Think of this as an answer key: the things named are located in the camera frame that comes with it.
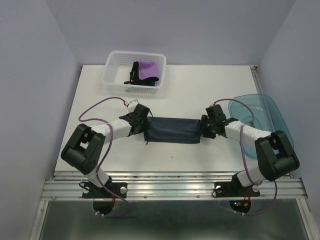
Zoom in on dark navy towel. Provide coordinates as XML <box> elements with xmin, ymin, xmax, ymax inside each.
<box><xmin>144</xmin><ymin>117</ymin><xmax>201</xmax><ymax>144</ymax></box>

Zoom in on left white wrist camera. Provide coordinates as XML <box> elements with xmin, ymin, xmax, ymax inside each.
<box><xmin>124</xmin><ymin>99</ymin><xmax>139</xmax><ymax>113</ymax></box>

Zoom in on aluminium mounting rail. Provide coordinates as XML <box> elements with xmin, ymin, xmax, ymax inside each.
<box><xmin>41</xmin><ymin>171</ymin><xmax>308</xmax><ymax>201</ymax></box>

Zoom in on white perforated plastic basket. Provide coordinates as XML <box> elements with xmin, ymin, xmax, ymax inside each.
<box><xmin>101</xmin><ymin>50</ymin><xmax>167</xmax><ymax>94</ymax></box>

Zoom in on purple towel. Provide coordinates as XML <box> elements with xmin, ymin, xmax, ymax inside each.
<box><xmin>138</xmin><ymin>61</ymin><xmax>160</xmax><ymax>82</ymax></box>

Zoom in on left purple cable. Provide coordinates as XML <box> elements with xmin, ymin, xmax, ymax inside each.
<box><xmin>78</xmin><ymin>97</ymin><xmax>132</xmax><ymax>218</ymax></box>

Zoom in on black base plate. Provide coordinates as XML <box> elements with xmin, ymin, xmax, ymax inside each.
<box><xmin>212</xmin><ymin>181</ymin><xmax>261</xmax><ymax>214</ymax></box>
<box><xmin>78</xmin><ymin>181</ymin><xmax>127</xmax><ymax>215</ymax></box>

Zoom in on translucent blue plastic bin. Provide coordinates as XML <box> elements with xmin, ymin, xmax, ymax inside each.
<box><xmin>228</xmin><ymin>94</ymin><xmax>295</xmax><ymax>147</ymax></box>

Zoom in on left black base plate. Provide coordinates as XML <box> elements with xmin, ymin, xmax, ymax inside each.
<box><xmin>78</xmin><ymin>181</ymin><xmax>127</xmax><ymax>215</ymax></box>

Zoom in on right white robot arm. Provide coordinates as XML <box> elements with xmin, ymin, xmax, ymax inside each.
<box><xmin>200</xmin><ymin>104</ymin><xmax>300</xmax><ymax>196</ymax></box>

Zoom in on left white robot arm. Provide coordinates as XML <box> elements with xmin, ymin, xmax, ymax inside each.
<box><xmin>61</xmin><ymin>103</ymin><xmax>150</xmax><ymax>197</ymax></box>

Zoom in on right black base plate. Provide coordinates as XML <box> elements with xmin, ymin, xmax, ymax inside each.
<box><xmin>212</xmin><ymin>181</ymin><xmax>261</xmax><ymax>214</ymax></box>

